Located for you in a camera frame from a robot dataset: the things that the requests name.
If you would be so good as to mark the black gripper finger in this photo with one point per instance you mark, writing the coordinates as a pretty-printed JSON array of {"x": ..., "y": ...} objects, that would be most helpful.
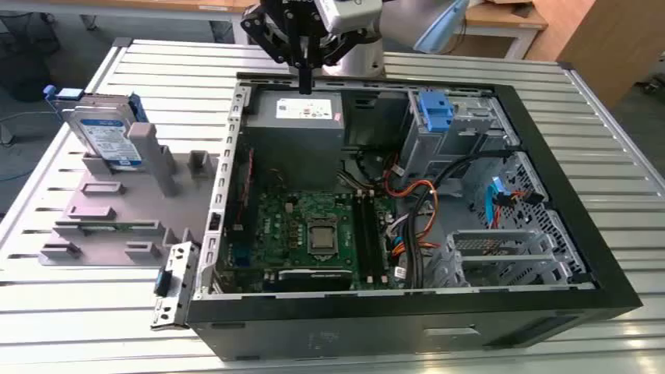
[
  {"x": 340, "y": 48},
  {"x": 267, "y": 37}
]

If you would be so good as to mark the hard disk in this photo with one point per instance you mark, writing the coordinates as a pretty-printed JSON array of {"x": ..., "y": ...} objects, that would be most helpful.
[{"x": 111, "y": 136}]

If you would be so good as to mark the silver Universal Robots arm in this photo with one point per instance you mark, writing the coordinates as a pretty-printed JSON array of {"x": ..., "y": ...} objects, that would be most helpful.
[{"x": 359, "y": 58}]

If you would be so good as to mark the metal disk bay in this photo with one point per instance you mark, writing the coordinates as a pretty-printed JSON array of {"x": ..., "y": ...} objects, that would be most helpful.
[{"x": 499, "y": 234}]

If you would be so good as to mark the blue plastic drive latch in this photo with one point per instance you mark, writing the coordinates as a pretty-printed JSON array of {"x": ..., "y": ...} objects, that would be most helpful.
[{"x": 435, "y": 113}]

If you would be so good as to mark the grey power supply unit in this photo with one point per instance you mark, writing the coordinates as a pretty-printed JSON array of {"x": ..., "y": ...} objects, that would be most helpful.
[{"x": 291, "y": 156}]

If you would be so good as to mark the metal drive cage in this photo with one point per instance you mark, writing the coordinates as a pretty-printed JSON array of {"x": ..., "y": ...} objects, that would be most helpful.
[{"x": 468, "y": 140}]

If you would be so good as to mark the metal CPU socket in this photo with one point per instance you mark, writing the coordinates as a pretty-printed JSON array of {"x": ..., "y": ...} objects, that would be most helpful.
[{"x": 323, "y": 222}]

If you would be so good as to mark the green motherboard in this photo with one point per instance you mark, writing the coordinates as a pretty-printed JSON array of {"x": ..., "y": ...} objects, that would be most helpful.
[{"x": 280, "y": 218}]

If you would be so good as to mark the black RAM slot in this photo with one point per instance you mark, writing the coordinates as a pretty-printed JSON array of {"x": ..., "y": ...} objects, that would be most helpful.
[
  {"x": 378, "y": 233},
  {"x": 363, "y": 233}
]

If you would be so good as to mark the grey parts rack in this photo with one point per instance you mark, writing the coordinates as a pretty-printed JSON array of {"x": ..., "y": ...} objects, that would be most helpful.
[{"x": 135, "y": 195}]

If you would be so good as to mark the silver CPU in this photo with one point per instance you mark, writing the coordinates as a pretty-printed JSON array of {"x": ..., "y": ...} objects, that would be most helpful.
[{"x": 324, "y": 237}]

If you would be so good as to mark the wooden cabinet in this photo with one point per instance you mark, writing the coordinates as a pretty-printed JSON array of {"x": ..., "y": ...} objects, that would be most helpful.
[{"x": 613, "y": 46}]

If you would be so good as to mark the green RAM stick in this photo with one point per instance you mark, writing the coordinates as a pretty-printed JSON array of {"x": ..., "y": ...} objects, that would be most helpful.
[{"x": 124, "y": 225}]

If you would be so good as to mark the black graphics card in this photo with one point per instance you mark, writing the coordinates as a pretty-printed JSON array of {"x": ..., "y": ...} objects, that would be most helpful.
[{"x": 312, "y": 279}]

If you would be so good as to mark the black open PC case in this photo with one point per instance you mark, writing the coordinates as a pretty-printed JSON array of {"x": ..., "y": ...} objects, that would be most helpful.
[{"x": 364, "y": 331}]

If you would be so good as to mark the silver box wrist camera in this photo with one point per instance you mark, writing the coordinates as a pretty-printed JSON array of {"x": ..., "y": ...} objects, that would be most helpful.
[{"x": 348, "y": 13}]

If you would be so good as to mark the wooden desk white frame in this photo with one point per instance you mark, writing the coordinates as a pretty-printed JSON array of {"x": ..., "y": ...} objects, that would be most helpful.
[
  {"x": 510, "y": 23},
  {"x": 182, "y": 4}
]

